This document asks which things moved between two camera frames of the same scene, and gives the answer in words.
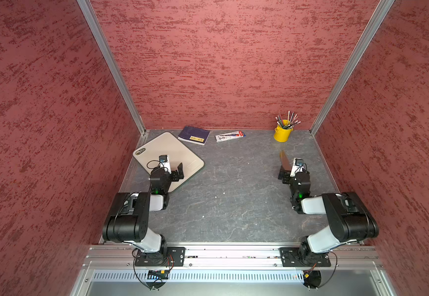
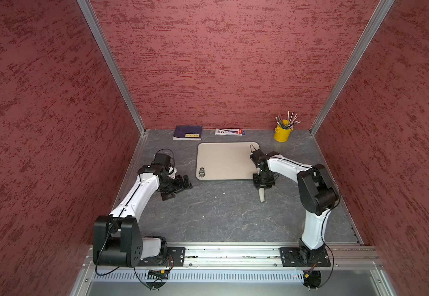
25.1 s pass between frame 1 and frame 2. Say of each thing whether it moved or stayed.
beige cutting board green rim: moved
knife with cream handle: moved
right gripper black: moved
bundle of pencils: stayed
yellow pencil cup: stayed
